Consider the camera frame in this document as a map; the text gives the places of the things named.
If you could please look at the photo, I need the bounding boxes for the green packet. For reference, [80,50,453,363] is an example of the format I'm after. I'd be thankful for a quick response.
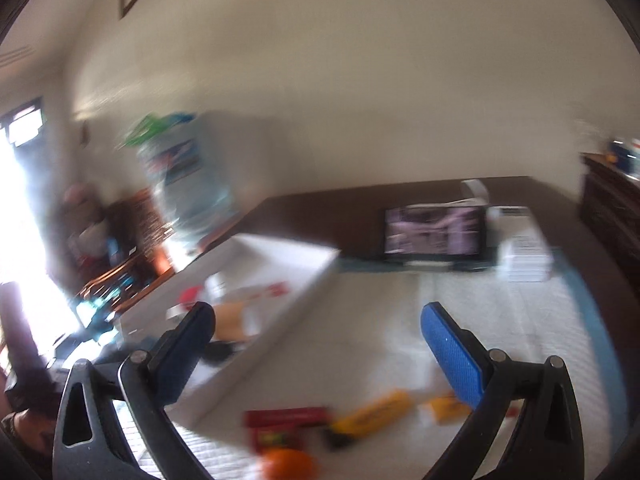
[117,111,197,150]

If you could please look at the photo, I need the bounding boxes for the small white cardboard box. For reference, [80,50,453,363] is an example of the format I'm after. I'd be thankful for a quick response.
[487,204,554,282]

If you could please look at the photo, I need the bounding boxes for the white phone stand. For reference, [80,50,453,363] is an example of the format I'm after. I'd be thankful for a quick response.
[460,178,491,209]

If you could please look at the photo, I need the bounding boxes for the black smartphone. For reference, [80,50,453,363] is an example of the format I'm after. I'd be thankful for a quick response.
[383,204,489,264]

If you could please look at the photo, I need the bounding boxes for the small yellow packet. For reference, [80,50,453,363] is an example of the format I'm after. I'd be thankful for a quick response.
[419,394,472,424]

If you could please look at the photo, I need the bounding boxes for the red packet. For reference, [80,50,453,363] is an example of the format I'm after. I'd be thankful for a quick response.
[244,406,332,455]

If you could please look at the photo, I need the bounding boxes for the tan packet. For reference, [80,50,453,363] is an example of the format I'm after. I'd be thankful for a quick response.
[214,301,253,342]

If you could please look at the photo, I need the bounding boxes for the orange fruit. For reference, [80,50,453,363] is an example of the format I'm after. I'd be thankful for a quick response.
[261,448,317,480]

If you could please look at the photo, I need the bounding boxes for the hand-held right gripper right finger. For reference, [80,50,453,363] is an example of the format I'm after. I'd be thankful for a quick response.
[420,301,586,480]

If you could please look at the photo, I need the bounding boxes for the yellow lighter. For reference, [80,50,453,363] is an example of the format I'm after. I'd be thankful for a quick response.
[325,389,414,450]

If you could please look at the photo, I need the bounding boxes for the white storage box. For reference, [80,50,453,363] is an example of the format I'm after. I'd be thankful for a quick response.
[116,232,344,427]

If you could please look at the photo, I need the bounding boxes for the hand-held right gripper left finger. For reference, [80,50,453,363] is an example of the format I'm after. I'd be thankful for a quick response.
[52,301,217,480]

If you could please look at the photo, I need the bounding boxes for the large blue water bottle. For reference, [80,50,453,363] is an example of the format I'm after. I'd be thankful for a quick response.
[136,119,242,252]

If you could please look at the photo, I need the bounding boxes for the blue box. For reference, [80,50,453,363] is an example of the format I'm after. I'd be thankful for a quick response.
[607,139,640,173]

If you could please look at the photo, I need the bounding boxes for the white quilted mat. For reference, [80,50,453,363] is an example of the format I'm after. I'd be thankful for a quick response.
[116,254,627,480]

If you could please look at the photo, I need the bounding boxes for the dark carved wooden cabinet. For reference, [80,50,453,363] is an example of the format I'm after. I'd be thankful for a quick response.
[579,152,640,273]

